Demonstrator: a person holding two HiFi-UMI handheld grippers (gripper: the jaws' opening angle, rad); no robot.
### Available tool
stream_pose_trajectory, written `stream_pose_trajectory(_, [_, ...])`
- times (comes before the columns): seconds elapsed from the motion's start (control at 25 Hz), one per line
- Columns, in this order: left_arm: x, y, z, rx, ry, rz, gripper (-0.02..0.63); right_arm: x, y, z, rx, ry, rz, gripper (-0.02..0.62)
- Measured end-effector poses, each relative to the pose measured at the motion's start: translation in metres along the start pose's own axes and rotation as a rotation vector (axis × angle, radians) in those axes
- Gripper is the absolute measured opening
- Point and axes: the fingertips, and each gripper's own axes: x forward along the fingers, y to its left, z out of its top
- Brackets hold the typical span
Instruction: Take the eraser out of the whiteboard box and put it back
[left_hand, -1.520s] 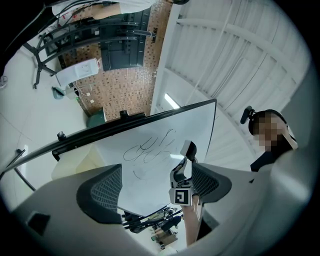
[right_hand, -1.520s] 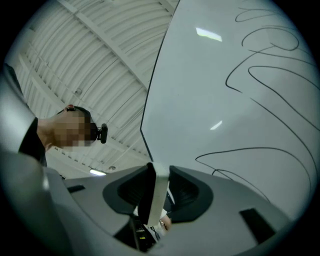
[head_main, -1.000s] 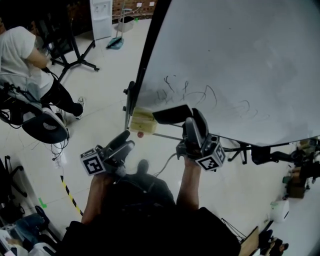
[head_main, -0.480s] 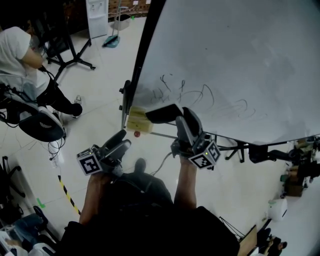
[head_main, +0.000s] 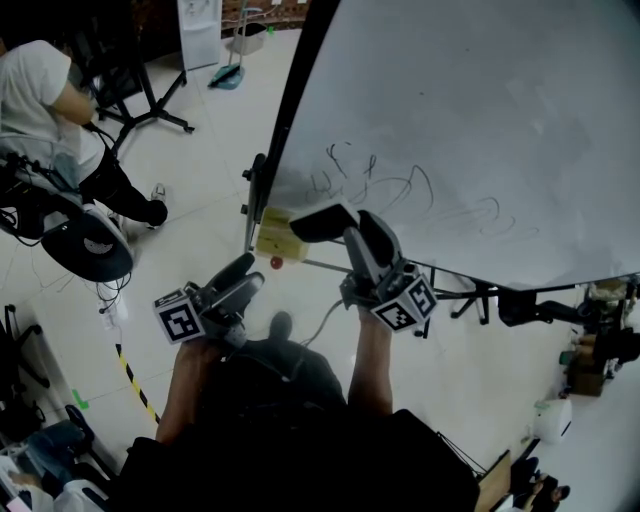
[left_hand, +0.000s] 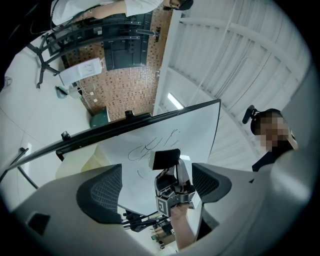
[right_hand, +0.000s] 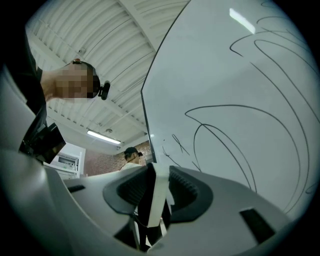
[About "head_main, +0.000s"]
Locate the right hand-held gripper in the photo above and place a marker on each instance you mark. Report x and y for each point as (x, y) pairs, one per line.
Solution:
(400, 305)

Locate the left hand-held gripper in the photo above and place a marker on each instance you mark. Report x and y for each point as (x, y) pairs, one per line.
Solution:
(180, 320)

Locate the grey whiteboard eraser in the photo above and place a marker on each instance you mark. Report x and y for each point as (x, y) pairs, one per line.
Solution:
(322, 222)

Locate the person's right forearm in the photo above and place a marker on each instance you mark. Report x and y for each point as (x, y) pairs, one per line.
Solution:
(372, 365)

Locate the person's left forearm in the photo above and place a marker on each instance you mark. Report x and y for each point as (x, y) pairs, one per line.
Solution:
(185, 390)

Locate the large whiteboard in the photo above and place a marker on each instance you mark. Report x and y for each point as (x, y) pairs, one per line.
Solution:
(450, 125)

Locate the brown cardboard box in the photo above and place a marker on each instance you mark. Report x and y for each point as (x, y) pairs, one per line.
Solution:
(586, 380)

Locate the red round magnet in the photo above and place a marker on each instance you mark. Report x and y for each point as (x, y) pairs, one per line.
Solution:
(276, 262)

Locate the person's dark shoe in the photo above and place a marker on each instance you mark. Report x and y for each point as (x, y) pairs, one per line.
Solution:
(281, 325)

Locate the yellow black floor tape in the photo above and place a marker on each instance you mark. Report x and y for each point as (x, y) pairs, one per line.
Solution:
(137, 387)

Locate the black office chair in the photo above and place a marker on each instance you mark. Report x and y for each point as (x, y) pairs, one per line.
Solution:
(85, 245)

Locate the black swivel chair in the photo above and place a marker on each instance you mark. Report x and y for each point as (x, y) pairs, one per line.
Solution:
(530, 307)

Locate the person's dark clothing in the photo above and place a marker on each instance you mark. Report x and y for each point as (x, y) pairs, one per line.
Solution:
(300, 440)

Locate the black wheeled stand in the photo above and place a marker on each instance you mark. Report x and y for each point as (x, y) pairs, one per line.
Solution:
(150, 107)

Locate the green floor tape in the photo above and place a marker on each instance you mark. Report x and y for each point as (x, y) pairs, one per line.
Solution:
(80, 399)

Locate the teal dustpan with broom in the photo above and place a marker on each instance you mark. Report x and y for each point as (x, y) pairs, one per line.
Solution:
(227, 75)

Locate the black chair with armrests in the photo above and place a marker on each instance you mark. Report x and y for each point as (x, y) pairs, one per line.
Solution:
(20, 360)

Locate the grey waste bin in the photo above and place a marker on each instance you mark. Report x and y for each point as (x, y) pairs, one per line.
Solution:
(248, 39)

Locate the white water dispenser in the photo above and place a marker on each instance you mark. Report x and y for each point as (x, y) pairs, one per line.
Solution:
(199, 35)

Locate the white round container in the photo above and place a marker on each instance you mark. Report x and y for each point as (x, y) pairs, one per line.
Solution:
(555, 420)

